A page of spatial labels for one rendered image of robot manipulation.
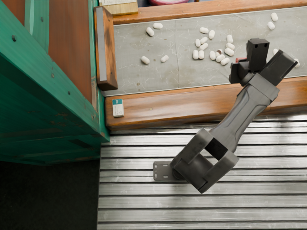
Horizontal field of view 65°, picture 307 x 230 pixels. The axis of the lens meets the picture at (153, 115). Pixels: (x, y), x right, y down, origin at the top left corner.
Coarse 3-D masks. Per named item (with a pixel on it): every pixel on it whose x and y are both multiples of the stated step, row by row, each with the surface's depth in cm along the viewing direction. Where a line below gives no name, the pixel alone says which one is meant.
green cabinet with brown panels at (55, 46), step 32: (0, 0) 28; (32, 0) 37; (64, 0) 57; (0, 32) 28; (32, 32) 36; (64, 32) 55; (0, 64) 29; (32, 64) 35; (64, 64) 52; (0, 96) 40; (32, 96) 41; (64, 96) 47; (96, 96) 76; (0, 128) 64; (32, 128) 67; (64, 128) 65; (96, 128) 71
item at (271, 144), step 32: (160, 128) 93; (192, 128) 93; (256, 128) 92; (288, 128) 92; (128, 160) 90; (160, 160) 90; (256, 160) 89; (288, 160) 89; (128, 192) 87; (160, 192) 87; (192, 192) 87; (224, 192) 87; (256, 192) 86; (288, 192) 86; (128, 224) 84; (160, 224) 84; (192, 224) 84; (224, 224) 84; (256, 224) 84; (288, 224) 84
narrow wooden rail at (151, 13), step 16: (224, 0) 96; (240, 0) 96; (256, 0) 96; (272, 0) 96; (288, 0) 96; (304, 0) 96; (128, 16) 95; (144, 16) 95; (160, 16) 95; (176, 16) 96; (192, 16) 97
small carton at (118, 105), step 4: (112, 100) 84; (116, 100) 84; (120, 100) 84; (112, 104) 84; (116, 104) 84; (120, 104) 84; (116, 108) 83; (120, 108) 83; (116, 112) 83; (120, 112) 83; (116, 116) 84; (120, 116) 84
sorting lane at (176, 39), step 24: (144, 24) 97; (168, 24) 97; (192, 24) 97; (216, 24) 96; (240, 24) 96; (264, 24) 96; (288, 24) 96; (120, 48) 94; (144, 48) 94; (168, 48) 94; (192, 48) 94; (216, 48) 94; (240, 48) 94; (288, 48) 93; (120, 72) 92; (144, 72) 91; (168, 72) 91; (192, 72) 91; (216, 72) 91
